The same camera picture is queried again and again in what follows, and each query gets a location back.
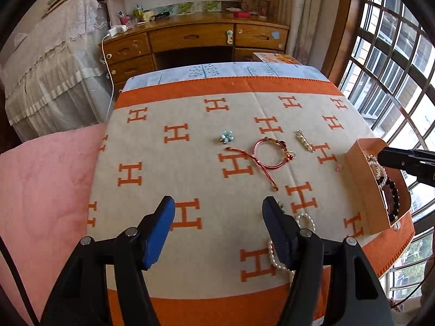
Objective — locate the pink jewelry box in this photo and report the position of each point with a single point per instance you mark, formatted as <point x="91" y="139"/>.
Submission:
<point x="360" y="180"/>

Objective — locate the black flashlight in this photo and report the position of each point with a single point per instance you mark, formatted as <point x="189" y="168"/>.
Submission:
<point x="161" y="15"/>

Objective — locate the red flat box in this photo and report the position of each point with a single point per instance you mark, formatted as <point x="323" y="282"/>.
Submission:
<point x="242" y="14"/>

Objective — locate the orange patterned blanket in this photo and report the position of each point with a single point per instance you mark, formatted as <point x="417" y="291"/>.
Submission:
<point x="204" y="193"/>

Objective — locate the white power adapter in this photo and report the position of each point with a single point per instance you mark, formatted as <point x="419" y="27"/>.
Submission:
<point x="117" y="30"/>

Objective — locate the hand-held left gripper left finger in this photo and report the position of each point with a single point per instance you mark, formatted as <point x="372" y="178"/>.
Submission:
<point x="158" y="234"/>

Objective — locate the blue flower brooch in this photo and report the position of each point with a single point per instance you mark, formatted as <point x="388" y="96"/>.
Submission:
<point x="226" y="137"/>

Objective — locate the wooden desk with drawers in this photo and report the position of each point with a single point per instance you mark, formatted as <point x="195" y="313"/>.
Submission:
<point x="190" y="37"/>

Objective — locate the wooden window frame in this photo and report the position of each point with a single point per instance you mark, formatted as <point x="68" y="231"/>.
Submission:
<point x="341" y="23"/>

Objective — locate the small teal charm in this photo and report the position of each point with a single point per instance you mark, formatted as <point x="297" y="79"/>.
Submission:
<point x="281" y="205"/>

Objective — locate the green picture cards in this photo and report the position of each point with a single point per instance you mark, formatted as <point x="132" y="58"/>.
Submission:
<point x="198" y="6"/>

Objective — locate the orange magazine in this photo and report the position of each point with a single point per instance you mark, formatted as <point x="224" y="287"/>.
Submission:
<point x="275" y="58"/>

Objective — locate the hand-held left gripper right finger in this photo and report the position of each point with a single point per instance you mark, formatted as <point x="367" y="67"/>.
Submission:
<point x="277" y="234"/>

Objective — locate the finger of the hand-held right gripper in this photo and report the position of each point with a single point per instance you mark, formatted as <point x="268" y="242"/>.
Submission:
<point x="401" y="159"/>

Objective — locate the floral curtain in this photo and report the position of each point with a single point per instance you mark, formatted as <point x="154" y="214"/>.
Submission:
<point x="312" y="23"/>

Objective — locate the white lace dust cover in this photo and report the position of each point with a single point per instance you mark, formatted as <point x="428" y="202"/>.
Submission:
<point x="51" y="74"/>

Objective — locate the pink blanket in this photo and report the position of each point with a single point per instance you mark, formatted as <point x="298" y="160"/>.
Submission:
<point x="44" y="193"/>

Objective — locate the metal window grille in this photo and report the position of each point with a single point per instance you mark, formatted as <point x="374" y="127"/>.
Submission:
<point x="390" y="57"/>

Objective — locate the white drawer safety lock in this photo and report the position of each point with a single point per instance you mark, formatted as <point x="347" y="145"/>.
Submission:
<point x="230" y="37"/>

